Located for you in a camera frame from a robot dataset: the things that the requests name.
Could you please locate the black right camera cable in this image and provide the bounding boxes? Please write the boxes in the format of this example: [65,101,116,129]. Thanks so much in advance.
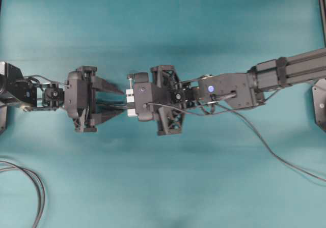
[144,102,326,183]

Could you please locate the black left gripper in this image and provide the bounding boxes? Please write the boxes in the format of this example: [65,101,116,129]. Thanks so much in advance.
[64,66,124,132]

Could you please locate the black looped cables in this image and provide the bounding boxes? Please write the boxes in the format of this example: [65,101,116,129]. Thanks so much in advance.
[0,160,46,228]

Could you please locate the grey connector cable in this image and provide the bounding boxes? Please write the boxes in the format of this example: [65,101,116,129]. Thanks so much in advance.
[95,102,130,110]

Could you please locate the black left camera cable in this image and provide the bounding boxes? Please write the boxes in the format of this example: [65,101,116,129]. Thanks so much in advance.
[25,74,71,89]

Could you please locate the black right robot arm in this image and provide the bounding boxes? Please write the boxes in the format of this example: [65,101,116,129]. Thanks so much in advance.
[126,48,325,135]

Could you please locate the white female connector block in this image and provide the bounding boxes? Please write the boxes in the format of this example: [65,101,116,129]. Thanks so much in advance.
[126,89,138,117]

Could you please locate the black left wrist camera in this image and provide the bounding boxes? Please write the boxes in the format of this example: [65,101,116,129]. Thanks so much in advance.
[64,71,88,119]

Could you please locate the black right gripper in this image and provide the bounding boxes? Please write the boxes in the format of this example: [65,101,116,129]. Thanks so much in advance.
[133,65,185,136]

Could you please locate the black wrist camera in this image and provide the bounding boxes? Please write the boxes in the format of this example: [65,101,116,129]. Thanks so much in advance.
[64,71,88,119]
[134,82,169,122]

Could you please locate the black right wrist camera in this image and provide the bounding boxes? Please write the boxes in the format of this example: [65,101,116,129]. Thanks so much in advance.
[134,82,169,122]

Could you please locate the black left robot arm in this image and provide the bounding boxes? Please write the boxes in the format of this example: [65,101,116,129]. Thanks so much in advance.
[1,62,126,132]

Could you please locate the black camera cable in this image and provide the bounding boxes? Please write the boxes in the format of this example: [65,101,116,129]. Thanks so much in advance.
[144,102,326,183]
[25,74,71,89]

